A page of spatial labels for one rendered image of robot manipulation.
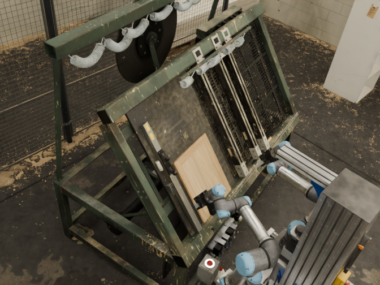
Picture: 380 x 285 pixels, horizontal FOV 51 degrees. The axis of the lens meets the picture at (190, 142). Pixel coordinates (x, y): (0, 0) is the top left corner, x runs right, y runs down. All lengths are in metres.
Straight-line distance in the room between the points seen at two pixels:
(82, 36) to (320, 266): 1.96
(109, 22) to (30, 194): 2.42
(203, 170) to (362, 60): 3.75
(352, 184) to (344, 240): 0.28
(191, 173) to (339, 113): 3.62
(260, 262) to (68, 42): 1.70
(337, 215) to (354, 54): 4.50
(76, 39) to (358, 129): 4.43
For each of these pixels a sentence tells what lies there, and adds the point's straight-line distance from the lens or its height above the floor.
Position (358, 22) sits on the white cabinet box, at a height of 1.17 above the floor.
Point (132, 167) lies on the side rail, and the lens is 2.62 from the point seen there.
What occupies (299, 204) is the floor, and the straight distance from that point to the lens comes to 4.71.
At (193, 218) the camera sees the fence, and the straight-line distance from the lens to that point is 3.03.
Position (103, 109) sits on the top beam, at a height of 1.91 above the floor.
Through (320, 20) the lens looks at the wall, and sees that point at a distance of 8.09.
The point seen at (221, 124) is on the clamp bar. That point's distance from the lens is 3.30.
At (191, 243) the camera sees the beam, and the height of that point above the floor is 0.91.
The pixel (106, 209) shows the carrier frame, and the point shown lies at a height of 0.79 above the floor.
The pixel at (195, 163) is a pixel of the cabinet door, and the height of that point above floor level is 1.24.
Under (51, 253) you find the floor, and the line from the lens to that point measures 4.15.
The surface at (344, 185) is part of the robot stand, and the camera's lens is 2.10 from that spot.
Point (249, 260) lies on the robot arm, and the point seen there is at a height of 1.67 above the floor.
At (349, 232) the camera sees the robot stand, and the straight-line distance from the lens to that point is 2.08.
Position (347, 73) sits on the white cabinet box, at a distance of 6.48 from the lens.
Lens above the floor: 3.42
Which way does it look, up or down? 42 degrees down
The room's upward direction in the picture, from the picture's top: 6 degrees clockwise
